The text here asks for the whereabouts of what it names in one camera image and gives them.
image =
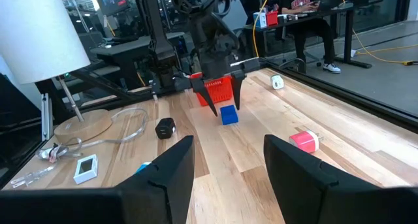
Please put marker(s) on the white square adapter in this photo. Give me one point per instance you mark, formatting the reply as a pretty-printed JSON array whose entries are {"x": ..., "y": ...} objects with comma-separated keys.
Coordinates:
[{"x": 85, "y": 179}]

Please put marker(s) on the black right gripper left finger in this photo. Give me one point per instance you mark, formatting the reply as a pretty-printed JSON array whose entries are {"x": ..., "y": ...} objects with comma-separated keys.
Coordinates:
[{"x": 163, "y": 191}]

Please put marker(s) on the white cylindrical bucket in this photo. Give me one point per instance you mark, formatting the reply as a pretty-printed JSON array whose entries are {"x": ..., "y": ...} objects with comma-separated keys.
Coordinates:
[{"x": 39, "y": 31}]

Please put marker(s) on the white sneakers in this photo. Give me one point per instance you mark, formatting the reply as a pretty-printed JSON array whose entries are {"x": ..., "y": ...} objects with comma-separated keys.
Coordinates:
[{"x": 313, "y": 28}]

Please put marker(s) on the black desk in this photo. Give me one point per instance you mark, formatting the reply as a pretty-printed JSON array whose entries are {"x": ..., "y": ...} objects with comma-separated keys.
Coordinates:
[{"x": 348, "y": 34}]

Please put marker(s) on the dark grey desk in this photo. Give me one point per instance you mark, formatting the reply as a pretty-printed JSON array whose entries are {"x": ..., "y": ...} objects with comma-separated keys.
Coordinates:
[{"x": 130, "y": 47}]

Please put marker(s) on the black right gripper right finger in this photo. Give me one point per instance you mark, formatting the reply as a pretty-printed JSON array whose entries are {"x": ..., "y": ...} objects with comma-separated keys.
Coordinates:
[{"x": 294, "y": 185}]

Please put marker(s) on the black charger cube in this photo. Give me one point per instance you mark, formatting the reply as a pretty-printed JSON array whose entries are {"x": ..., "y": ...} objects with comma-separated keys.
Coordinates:
[{"x": 165, "y": 128}]

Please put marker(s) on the blue and white box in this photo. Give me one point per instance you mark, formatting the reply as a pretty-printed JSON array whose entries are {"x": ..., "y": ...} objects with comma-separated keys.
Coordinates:
[{"x": 260, "y": 21}]

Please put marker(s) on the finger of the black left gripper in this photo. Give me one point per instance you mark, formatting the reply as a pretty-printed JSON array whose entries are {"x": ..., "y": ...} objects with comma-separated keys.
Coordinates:
[
  {"x": 202, "y": 90},
  {"x": 237, "y": 87}
]

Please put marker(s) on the teal and white charger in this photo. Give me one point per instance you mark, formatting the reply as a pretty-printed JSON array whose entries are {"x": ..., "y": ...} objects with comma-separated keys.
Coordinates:
[{"x": 143, "y": 168}]

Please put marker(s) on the black table frame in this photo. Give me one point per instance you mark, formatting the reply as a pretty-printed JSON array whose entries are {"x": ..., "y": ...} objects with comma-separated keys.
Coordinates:
[{"x": 359, "y": 104}]

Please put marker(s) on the silver aluminium profile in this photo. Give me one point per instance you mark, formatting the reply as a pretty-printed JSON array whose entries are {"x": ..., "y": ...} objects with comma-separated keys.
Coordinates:
[{"x": 47, "y": 116}]

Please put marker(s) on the red plastic basket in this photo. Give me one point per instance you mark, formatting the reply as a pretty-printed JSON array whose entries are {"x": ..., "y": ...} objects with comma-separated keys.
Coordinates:
[{"x": 220, "y": 90}]

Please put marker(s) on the black monitor screen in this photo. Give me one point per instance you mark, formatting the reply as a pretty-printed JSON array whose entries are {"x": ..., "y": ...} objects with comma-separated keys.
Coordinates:
[{"x": 111, "y": 0}]

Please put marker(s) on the dark blue box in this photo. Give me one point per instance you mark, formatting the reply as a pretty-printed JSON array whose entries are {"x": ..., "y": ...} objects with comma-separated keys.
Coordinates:
[{"x": 228, "y": 115}]

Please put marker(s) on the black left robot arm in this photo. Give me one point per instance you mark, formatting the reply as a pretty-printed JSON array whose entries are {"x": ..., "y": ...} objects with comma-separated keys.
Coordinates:
[{"x": 156, "y": 38}]

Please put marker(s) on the red container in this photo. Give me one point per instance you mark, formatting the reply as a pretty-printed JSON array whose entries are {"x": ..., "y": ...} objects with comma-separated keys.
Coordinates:
[{"x": 272, "y": 19}]

